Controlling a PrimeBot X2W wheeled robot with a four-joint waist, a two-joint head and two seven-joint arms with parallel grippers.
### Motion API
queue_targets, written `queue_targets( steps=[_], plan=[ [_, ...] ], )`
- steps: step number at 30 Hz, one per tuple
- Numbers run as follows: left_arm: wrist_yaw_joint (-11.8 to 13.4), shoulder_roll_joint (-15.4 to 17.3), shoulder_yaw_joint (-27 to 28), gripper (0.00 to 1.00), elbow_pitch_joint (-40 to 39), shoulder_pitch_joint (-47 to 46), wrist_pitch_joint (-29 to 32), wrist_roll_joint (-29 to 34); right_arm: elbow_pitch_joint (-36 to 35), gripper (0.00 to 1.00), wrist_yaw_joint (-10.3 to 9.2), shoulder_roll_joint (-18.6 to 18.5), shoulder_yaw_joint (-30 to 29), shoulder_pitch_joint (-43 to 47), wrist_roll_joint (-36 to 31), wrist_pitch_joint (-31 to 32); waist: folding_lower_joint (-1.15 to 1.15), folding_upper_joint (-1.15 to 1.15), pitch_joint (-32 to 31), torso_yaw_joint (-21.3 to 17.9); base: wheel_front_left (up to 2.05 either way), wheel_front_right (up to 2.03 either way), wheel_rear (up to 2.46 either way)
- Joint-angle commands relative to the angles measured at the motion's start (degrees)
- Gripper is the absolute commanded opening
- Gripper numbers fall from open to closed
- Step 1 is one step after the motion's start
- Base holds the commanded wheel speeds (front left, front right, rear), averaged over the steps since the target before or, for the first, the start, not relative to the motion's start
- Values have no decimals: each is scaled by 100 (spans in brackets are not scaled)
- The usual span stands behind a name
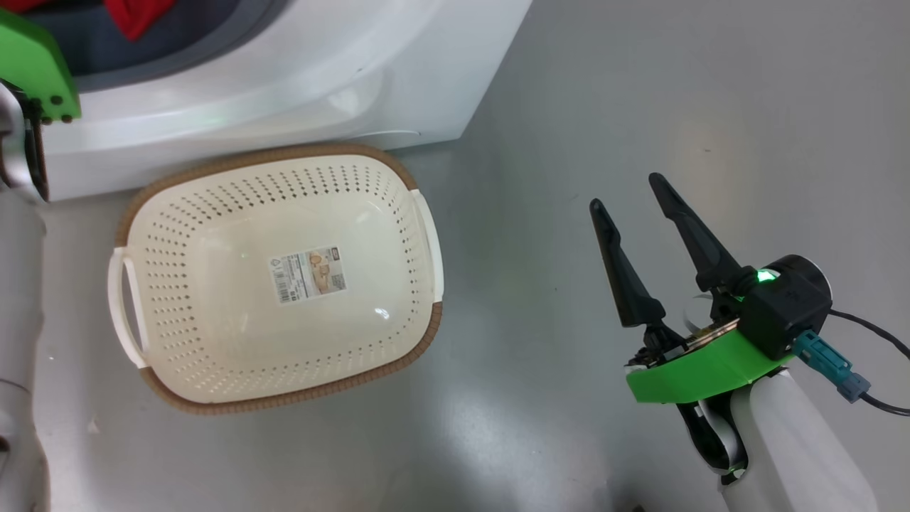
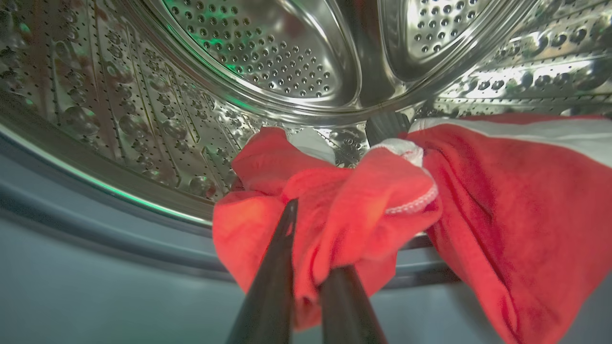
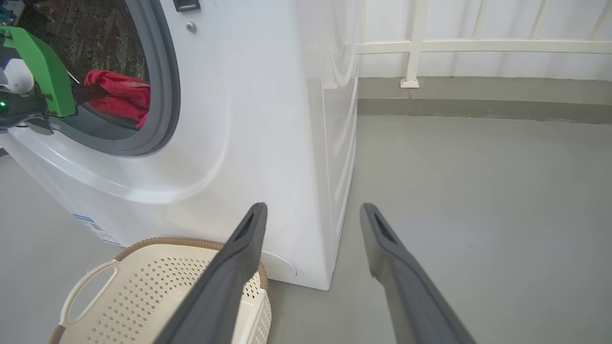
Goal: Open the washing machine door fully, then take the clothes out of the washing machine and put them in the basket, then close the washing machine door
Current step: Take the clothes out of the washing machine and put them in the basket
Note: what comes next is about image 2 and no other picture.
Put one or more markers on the red and white garment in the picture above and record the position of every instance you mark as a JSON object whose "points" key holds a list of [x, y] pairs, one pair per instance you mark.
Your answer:
{"points": [[502, 200]]}

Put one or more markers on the perforated steel washer drum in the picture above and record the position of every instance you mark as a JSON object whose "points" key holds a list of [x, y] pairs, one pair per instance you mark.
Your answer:
{"points": [[263, 48]]}

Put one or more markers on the grey rubber door seal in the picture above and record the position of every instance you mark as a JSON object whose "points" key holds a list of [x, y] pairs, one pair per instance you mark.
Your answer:
{"points": [[95, 267]]}

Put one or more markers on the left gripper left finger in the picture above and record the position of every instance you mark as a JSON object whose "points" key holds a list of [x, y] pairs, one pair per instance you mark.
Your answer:
{"points": [[272, 296]]}

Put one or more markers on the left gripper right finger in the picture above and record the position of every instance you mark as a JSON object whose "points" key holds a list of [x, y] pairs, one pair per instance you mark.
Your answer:
{"points": [[346, 310]]}

